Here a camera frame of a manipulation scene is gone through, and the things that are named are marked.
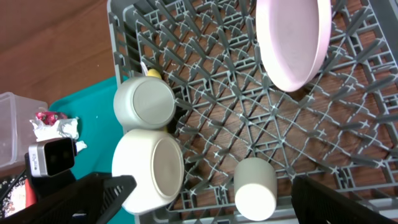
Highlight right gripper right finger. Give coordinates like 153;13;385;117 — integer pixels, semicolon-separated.
291;177;394;224

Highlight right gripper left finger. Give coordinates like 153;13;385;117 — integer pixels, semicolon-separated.
1;172;136;224

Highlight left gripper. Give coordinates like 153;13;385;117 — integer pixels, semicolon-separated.
24;153;76;199

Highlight white paper cup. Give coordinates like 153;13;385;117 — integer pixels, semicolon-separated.
233;157;277;221

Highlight white paper napkin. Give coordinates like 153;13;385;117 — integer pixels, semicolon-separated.
30;118;87;152

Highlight red wrapper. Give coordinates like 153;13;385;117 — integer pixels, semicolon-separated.
35;111;68;126

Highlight cream bowl with peanuts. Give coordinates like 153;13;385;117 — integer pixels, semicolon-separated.
111;129;184;215

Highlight grey bowl with peanuts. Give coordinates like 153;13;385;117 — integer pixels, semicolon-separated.
113;77;176;131

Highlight yellow plastic spoon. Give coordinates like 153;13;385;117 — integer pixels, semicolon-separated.
147;68;162;79

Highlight pink round plate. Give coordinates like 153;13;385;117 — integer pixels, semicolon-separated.
256;0;332;92

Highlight orange carrot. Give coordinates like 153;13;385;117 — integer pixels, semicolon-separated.
25;179;37;208

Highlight white plastic fork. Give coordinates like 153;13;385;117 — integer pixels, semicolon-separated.
140;61;148;76

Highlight grey dishwasher rack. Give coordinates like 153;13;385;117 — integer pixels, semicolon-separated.
107;1;397;223

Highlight black plastic tray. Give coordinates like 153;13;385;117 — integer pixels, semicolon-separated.
1;175;27;219

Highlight spilled rice and peanuts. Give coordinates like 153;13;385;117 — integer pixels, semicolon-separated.
1;184;25;218

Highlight clear plastic bin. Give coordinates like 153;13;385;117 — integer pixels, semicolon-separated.
0;92;48;171

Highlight teal plastic tray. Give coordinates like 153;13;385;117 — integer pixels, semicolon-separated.
49;77;123;180

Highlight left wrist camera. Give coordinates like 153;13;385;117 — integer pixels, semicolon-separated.
28;138;77;177

